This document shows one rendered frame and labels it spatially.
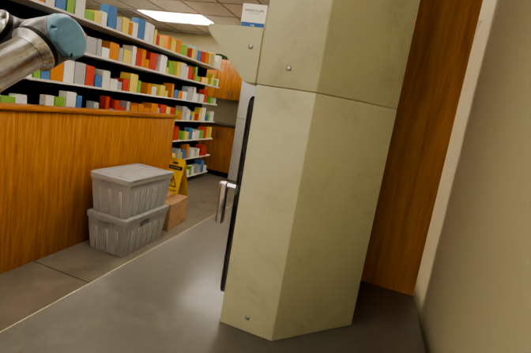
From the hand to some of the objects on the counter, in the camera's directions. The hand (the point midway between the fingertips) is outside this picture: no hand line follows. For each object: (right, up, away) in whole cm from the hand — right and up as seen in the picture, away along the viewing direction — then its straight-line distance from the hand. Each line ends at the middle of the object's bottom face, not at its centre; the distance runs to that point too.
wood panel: (+97, -48, +46) cm, 117 cm away
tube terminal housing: (+87, -49, +26) cm, 103 cm away
